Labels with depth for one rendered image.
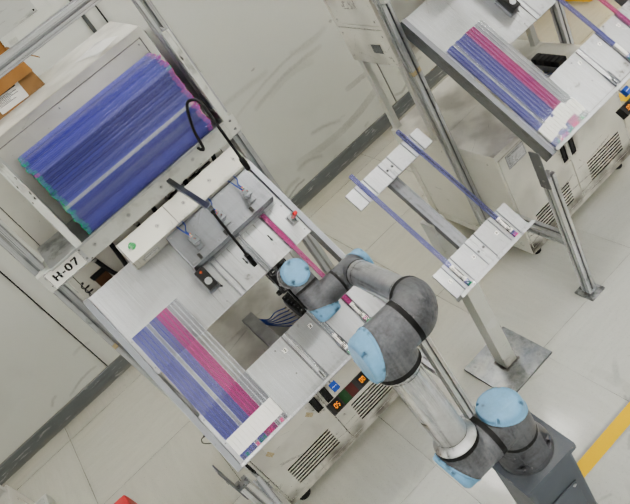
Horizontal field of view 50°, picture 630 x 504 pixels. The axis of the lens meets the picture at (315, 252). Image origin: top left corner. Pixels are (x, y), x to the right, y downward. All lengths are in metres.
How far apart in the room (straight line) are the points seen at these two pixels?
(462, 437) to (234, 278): 0.89
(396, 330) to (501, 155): 1.40
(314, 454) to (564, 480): 1.05
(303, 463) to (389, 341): 1.31
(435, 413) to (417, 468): 1.10
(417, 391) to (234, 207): 0.92
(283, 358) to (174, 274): 0.44
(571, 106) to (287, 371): 1.33
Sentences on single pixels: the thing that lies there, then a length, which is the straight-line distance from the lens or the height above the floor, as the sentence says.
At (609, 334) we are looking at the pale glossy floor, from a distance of 2.78.
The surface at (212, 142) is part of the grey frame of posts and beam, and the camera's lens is 2.19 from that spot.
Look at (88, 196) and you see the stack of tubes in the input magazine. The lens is 2.07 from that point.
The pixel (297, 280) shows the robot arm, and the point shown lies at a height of 1.13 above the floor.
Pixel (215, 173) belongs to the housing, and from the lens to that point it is 2.19.
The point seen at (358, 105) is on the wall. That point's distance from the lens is 4.28.
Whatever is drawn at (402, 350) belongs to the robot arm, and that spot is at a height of 1.13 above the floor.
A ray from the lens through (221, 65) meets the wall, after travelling 3.79.
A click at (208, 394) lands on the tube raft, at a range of 2.11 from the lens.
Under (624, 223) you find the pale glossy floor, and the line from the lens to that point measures 3.16.
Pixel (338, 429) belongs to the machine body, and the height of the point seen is 0.18.
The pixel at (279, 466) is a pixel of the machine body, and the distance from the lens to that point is 2.64.
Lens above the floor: 2.19
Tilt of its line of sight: 35 degrees down
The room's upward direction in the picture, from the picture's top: 35 degrees counter-clockwise
